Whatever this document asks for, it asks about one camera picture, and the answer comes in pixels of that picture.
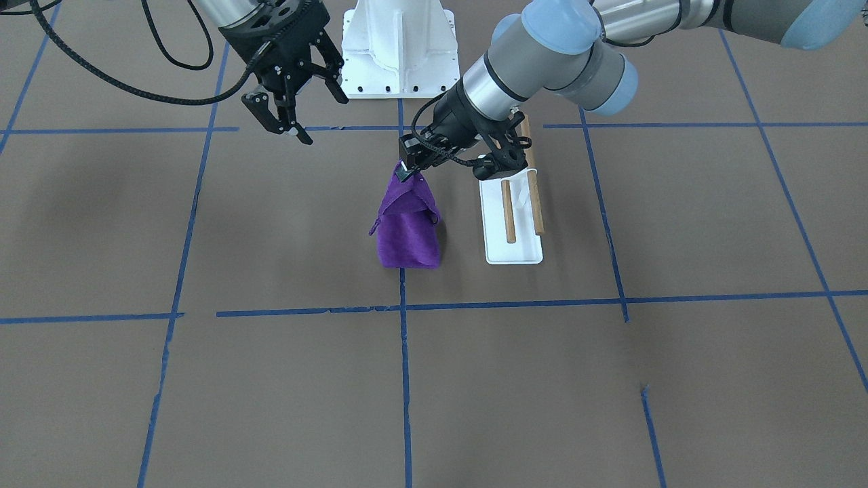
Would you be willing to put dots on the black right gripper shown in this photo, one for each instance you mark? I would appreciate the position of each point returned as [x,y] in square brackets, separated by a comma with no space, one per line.
[283,53]

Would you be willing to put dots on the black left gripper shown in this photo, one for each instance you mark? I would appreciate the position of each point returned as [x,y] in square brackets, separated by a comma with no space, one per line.
[453,119]

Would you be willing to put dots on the purple towel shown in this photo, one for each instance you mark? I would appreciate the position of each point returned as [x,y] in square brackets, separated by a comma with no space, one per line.
[406,225]

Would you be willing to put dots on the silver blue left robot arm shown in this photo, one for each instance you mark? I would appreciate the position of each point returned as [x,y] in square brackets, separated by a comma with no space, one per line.
[575,49]

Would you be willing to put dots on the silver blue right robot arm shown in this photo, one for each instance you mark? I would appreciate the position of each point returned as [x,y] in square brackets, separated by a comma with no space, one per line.
[230,10]

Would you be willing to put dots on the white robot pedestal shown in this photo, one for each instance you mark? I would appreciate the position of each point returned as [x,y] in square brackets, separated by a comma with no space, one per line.
[399,49]

